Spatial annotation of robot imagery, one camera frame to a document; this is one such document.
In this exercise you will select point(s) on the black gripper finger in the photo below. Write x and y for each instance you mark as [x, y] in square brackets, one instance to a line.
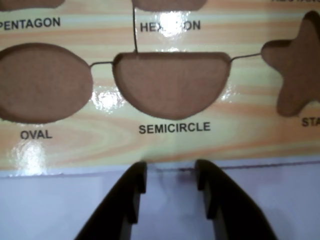
[230, 207]
[120, 200]

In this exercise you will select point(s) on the wooden shape puzzle board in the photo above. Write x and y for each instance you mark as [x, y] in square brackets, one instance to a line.
[175, 145]

